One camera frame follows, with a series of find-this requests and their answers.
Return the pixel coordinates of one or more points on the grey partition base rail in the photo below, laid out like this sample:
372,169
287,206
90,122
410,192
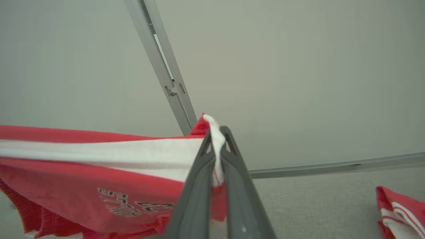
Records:
332,166

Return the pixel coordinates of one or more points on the grey double partition post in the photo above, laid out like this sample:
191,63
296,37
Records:
149,49

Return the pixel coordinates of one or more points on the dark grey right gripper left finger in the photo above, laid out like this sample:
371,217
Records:
196,199

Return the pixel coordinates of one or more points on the red garment with striped trim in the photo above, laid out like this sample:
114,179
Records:
398,212

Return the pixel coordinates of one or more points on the red shirt with white band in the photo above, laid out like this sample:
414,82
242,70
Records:
66,176

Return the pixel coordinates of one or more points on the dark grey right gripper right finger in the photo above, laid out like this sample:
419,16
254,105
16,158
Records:
242,199

